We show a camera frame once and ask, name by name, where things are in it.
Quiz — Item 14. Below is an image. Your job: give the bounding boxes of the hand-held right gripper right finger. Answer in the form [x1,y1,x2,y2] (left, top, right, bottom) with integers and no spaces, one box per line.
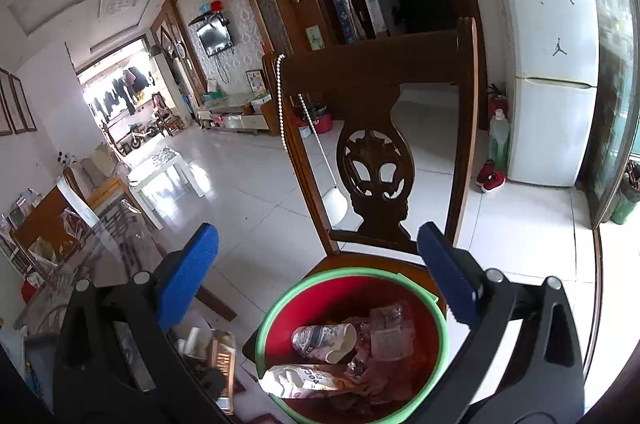
[416,221,586,424]

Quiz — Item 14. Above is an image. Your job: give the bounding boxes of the child's balance bike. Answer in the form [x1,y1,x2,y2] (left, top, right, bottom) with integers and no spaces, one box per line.
[122,124,161,152]

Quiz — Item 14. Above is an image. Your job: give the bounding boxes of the brown foil packet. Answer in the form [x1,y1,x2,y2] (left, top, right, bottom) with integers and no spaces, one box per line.
[207,329,237,415]

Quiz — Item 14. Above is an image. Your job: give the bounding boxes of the clear jug with green liquid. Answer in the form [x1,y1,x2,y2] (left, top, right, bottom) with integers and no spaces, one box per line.
[487,109,511,175]

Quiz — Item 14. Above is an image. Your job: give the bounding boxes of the green plastic bin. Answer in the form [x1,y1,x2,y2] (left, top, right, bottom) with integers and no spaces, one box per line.
[610,161,640,225]

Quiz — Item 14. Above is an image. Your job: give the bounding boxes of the carved wooden chair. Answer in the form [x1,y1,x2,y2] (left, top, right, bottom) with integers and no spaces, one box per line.
[242,16,481,355]

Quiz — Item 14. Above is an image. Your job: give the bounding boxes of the wall shelf with items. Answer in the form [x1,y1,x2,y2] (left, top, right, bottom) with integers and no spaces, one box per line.
[189,0,228,25]

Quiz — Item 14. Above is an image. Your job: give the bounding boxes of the white bead string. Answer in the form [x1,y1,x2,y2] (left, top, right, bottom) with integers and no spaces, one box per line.
[275,54,289,151]

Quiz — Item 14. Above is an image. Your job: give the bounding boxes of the red basin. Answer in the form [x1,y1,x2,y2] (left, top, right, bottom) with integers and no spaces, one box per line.
[297,104,333,135]

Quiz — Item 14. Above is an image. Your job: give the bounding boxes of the clear plastic package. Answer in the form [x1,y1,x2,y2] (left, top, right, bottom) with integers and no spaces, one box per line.
[367,301,418,362]

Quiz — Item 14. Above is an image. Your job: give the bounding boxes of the row of hanging clothes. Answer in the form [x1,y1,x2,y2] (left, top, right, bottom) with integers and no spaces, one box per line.
[90,66,156,122]

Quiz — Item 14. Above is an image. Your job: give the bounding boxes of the framed wall picture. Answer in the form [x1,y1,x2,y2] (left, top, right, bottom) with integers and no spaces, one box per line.
[0,68,13,137]
[19,78,38,132]
[10,74,27,135]

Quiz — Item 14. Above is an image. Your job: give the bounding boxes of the wooden bench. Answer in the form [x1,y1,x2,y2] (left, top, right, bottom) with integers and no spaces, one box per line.
[10,164,151,277]

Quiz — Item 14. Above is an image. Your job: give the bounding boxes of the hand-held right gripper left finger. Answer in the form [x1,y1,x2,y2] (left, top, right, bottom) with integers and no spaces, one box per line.
[52,223,226,424]

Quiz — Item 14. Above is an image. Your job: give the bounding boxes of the white side table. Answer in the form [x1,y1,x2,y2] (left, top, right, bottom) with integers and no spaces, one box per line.
[127,147,207,231]

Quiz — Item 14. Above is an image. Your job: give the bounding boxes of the long television cabinet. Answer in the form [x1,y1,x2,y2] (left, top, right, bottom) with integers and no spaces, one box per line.
[196,91,281,137]

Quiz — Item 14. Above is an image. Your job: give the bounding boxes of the wall television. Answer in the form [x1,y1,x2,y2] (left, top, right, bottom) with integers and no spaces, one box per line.
[196,15,235,57]

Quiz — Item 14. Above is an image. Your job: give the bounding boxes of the diamond pattern picture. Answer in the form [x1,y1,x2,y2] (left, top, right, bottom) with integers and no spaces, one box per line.
[246,69,268,100]

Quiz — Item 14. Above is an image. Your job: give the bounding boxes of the bookshelf with books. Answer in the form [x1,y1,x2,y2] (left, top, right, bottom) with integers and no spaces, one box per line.
[0,189,46,275]

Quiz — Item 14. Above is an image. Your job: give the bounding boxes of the red bucket with green rim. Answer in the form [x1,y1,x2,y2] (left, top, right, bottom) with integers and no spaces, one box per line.
[255,269,448,424]

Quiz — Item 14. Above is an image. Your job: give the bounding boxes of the long pink snack box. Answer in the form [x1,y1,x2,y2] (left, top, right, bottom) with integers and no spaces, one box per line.
[259,363,361,400]

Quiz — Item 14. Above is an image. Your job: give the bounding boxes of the white refrigerator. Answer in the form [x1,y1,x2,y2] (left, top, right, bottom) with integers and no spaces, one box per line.
[480,0,601,189]

